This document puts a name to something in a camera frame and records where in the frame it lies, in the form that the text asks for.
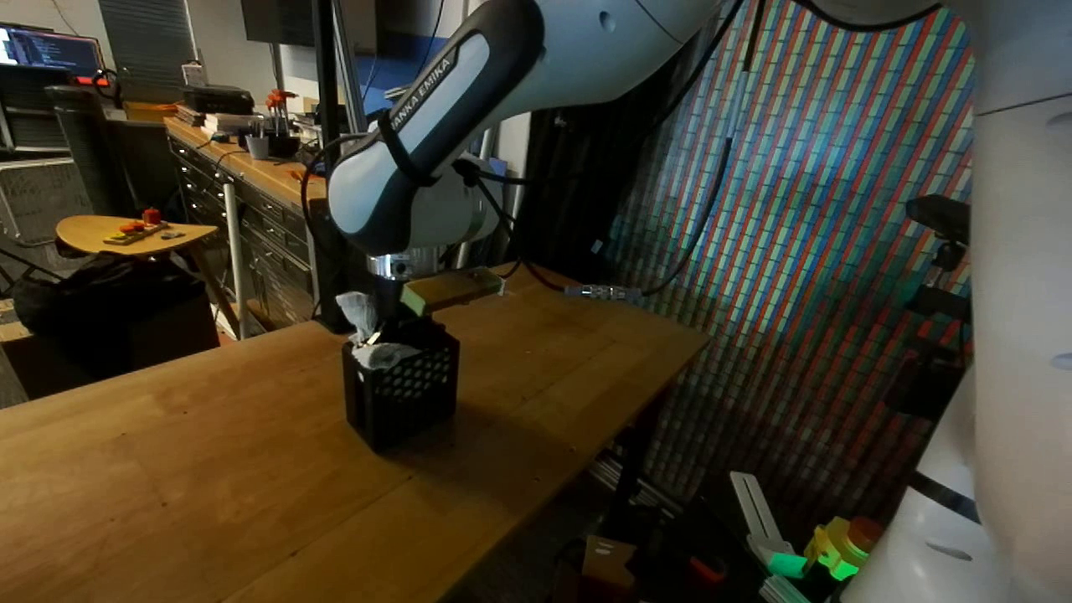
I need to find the yellow emergency stop button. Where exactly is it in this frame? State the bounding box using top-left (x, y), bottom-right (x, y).
top-left (804, 516), bottom-right (885, 584)

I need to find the black perforated crate box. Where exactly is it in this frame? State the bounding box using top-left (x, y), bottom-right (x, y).
top-left (341, 321), bottom-right (461, 454)

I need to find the black pole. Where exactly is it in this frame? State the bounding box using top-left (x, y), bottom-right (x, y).
top-left (313, 0), bottom-right (371, 334)

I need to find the round wooden table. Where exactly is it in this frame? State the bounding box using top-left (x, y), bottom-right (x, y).
top-left (55, 214), bottom-right (219, 261)

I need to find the white clamp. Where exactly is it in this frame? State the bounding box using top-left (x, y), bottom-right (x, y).
top-left (729, 471), bottom-right (807, 580)

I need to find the window blind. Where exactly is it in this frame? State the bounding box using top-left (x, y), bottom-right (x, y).
top-left (98, 0), bottom-right (198, 86)

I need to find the monitor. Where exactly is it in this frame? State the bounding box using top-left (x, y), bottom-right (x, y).
top-left (0, 24), bottom-right (106, 78)

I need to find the black printer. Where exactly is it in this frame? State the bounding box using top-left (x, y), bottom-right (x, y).
top-left (182, 84), bottom-right (255, 116)

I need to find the camera on mount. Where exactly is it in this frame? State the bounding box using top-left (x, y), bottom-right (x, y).
top-left (886, 193), bottom-right (972, 421)

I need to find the wooden workbench with drawers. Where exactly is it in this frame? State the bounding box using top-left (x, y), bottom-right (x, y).
top-left (163, 116), bottom-right (329, 331)

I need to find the grey towel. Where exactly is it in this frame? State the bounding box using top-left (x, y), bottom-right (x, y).
top-left (335, 291), bottom-right (421, 371)

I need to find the black office chair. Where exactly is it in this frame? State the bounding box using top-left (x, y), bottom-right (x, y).
top-left (45, 85), bottom-right (173, 220)

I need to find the orange screwdriver set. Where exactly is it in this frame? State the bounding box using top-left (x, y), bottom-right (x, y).
top-left (265, 89), bottom-right (300, 139)

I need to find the small cardboard box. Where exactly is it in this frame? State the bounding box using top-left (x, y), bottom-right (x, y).
top-left (581, 535), bottom-right (639, 592)

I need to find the white pole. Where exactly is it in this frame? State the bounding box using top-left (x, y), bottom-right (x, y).
top-left (222, 182), bottom-right (250, 341)

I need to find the colourful striped backdrop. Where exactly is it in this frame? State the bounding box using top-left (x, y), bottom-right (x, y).
top-left (586, 0), bottom-right (978, 541)

